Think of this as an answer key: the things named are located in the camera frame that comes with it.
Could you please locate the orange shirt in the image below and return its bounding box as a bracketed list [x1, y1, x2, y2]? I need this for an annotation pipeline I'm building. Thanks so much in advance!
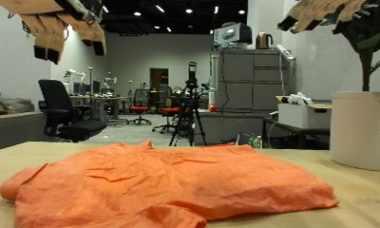
[0, 139, 339, 228]

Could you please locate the white cardboard box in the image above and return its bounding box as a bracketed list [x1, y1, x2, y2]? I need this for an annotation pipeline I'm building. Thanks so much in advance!
[275, 94, 333, 130]

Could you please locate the black camera tripod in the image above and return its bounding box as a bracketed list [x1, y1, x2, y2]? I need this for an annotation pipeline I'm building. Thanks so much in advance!
[167, 61, 207, 147]

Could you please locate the white round plant pot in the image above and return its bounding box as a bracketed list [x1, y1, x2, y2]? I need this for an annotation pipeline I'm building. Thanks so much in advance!
[329, 90, 380, 173]

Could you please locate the silver box appliance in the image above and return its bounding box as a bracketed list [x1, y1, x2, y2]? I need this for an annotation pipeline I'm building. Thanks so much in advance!
[213, 22, 253, 49]

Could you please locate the brown door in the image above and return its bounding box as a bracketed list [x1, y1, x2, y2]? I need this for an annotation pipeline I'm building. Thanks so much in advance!
[149, 67, 169, 91]

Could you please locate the white crumpled cloth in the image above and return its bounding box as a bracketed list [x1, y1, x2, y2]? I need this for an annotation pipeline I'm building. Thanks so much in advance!
[287, 91, 314, 106]

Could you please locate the brown cushion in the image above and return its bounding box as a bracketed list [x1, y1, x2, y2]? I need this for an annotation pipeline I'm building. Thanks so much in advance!
[0, 98, 36, 117]

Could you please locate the green leafy plant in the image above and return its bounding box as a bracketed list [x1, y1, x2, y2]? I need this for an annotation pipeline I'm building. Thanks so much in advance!
[333, 0, 380, 93]

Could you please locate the grey sofa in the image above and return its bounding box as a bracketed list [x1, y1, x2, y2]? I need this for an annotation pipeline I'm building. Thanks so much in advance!
[0, 111, 46, 153]

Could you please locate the grey metal cabinet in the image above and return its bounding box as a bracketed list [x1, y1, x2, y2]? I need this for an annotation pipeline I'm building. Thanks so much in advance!
[215, 47, 295, 113]

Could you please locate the wooden office desk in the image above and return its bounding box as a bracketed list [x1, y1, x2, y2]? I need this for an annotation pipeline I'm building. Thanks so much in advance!
[68, 95, 130, 123]

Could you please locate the copper kettle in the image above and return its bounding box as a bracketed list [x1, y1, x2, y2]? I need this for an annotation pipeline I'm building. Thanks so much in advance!
[254, 31, 274, 50]

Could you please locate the low grey counter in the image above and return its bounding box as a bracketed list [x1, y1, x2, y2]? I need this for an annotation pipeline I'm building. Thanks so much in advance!
[193, 110, 266, 146]

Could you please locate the black office chair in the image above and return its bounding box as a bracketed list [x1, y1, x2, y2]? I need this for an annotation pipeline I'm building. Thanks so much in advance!
[37, 79, 108, 143]

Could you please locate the orange seat office chair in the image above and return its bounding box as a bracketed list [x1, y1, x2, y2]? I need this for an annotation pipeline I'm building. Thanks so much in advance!
[150, 86, 182, 134]
[125, 88, 153, 126]

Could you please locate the white power strip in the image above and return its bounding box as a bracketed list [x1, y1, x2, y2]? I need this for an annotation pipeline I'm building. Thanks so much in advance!
[275, 44, 294, 61]

